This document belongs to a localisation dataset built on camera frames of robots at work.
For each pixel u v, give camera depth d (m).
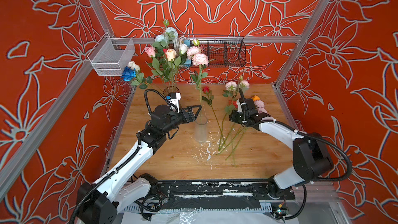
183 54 0.77
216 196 0.73
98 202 0.37
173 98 0.64
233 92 0.95
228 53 1.00
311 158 0.44
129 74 0.64
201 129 0.81
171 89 0.90
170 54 0.70
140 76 0.69
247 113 0.70
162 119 0.53
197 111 0.66
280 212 0.68
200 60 0.66
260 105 1.00
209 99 1.10
